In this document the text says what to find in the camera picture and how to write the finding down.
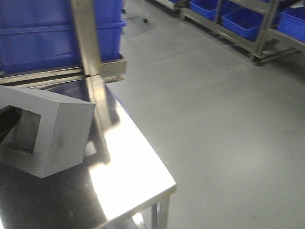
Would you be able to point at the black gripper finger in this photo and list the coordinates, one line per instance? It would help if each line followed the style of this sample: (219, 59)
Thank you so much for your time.
(9, 117)

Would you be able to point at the gray hollow base block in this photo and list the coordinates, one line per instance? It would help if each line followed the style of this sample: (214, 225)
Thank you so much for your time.
(52, 132)

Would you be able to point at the blue plastic bin on table shelf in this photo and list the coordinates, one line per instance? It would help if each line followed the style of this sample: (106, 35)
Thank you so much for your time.
(39, 34)

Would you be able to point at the blue bin on far rack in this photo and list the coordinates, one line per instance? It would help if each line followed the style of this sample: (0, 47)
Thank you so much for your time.
(205, 8)

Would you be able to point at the blue bin rack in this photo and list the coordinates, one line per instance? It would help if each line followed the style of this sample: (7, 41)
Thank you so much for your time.
(292, 23)
(244, 22)

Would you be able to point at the stainless steel rack with wheels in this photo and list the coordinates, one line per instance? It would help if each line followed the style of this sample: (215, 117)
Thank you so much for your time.
(267, 29)

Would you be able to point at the stainless steel table frame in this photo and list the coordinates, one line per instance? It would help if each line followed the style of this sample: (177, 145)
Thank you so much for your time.
(120, 176)

